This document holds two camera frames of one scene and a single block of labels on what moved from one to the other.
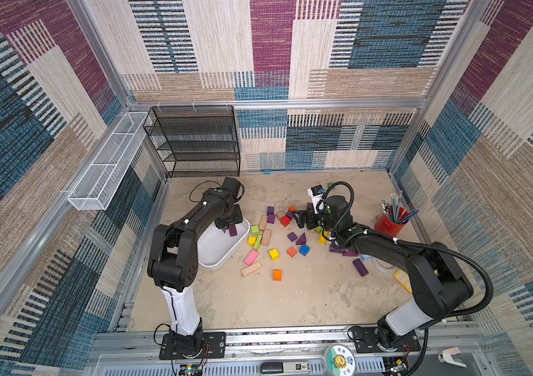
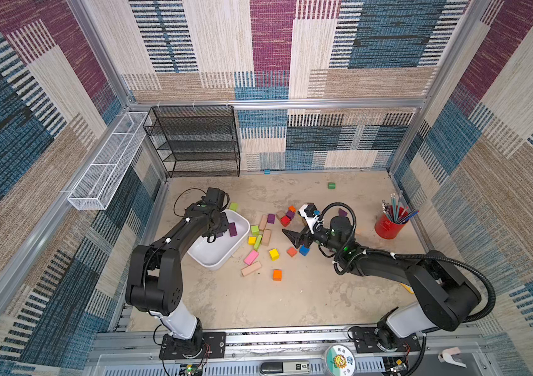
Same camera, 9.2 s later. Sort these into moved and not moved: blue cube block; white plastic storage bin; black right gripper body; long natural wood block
Moved: black right gripper body
Not moved: white plastic storage bin; blue cube block; long natural wood block
